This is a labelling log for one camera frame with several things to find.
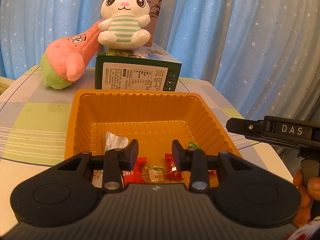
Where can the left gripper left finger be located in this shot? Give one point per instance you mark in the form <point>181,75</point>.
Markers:
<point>115,162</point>

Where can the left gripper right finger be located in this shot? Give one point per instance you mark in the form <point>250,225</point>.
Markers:
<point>194,161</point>

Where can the silver snack pouch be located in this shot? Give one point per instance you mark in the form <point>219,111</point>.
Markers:
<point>112,141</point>

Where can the red long candy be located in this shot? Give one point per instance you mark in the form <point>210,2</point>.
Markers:
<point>173,172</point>

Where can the large red packet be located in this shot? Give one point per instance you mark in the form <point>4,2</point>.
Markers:
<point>135,176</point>

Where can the yellow green candy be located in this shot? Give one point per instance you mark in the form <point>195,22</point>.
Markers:
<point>155,174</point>

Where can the right hand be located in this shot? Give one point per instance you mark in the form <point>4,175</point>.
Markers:
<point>309,193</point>

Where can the orange plastic tray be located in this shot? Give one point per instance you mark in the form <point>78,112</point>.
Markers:
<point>154,119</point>

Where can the checked tablecloth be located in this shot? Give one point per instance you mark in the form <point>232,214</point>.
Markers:
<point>34,122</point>

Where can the green carton box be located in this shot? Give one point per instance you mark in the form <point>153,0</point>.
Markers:
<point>143,68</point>

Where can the blue star curtain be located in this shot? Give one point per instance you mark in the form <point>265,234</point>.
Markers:
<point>261,55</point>

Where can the pink green plush toy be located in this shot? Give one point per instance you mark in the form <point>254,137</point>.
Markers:
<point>65,59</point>

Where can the light green sofa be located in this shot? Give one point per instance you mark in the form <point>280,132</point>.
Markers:
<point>5,83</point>

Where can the white bunny plush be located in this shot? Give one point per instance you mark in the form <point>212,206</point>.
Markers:
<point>124,23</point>

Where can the brown picture box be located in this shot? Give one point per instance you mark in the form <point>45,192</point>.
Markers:
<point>155,7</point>

